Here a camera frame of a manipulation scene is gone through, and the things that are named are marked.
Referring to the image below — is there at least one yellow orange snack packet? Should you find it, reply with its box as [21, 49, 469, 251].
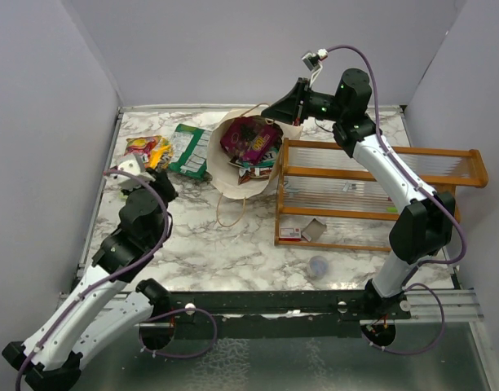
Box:
[148, 136, 174, 171]

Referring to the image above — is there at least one dark green snack bag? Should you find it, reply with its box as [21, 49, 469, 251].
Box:
[168, 124, 211, 180]

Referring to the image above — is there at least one wooden tiered rack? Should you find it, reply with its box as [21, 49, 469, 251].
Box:
[274, 139, 488, 252]

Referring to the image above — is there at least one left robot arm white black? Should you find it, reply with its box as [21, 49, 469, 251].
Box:
[2, 168, 178, 390]

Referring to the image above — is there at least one grey open small carton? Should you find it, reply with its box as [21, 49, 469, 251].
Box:
[301, 218, 327, 242]

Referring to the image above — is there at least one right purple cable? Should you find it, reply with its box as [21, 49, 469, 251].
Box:
[320, 42, 469, 354]

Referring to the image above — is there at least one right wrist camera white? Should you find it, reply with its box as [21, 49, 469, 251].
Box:
[302, 49, 328, 84]

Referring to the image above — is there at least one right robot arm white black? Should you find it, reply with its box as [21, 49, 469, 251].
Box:
[262, 68, 456, 319]

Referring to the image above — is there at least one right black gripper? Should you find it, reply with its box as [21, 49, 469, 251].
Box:
[262, 78, 347, 127]

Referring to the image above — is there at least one aluminium frame rail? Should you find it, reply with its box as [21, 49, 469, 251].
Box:
[62, 285, 483, 332]

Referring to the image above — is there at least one red white small box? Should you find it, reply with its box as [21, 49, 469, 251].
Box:
[279, 227, 302, 241]

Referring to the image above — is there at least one purple snack packet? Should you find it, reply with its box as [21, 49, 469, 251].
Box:
[220, 116, 283, 165]

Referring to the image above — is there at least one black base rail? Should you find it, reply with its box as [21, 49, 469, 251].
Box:
[133, 279, 413, 354]

